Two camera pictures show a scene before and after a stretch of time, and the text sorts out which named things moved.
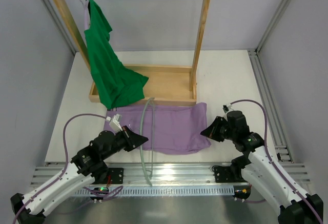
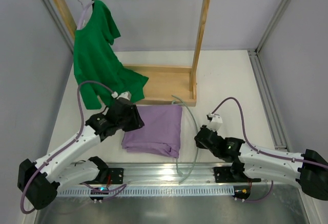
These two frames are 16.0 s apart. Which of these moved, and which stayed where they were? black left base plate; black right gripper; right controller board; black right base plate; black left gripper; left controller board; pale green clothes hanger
Moved: pale green clothes hanger; black right gripper; black left gripper
Stayed: black left base plate; right controller board; black right base plate; left controller board
